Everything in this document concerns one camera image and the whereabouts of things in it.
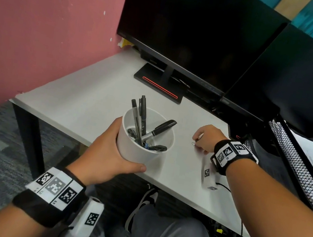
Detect black mesh paper tray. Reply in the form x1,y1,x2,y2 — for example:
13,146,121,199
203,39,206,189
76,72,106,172
232,110,313,221

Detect white paper cup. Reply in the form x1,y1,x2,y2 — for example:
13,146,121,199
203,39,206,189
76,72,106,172
113,103,180,169

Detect black wrist strap with markers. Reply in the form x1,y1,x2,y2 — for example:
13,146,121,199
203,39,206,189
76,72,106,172
8,160,92,234
207,136,262,181

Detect person's right hand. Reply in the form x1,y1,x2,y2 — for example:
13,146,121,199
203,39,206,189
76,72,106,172
189,121,231,158

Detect yellow paper scrap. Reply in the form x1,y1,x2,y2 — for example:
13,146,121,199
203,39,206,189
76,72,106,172
117,37,135,50

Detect coloured paper clips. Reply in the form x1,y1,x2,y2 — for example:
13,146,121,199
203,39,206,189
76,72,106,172
191,132,205,148

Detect white desk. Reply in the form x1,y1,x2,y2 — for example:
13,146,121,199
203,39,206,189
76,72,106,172
0,30,280,237

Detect black computer monitor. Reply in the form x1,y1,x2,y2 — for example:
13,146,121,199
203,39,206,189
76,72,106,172
106,0,294,120
216,14,313,140

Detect person's left forearm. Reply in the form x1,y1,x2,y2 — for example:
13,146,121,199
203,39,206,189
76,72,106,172
0,201,54,237

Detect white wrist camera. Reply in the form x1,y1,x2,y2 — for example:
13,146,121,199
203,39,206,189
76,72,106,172
58,192,107,237
197,156,225,193

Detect white drawstring cord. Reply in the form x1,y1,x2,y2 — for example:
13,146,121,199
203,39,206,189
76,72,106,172
123,182,161,237

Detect person's right forearm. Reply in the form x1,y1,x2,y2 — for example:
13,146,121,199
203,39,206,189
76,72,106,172
214,155,313,237

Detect person's left hand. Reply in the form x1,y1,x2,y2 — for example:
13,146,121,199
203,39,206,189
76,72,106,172
63,110,155,196

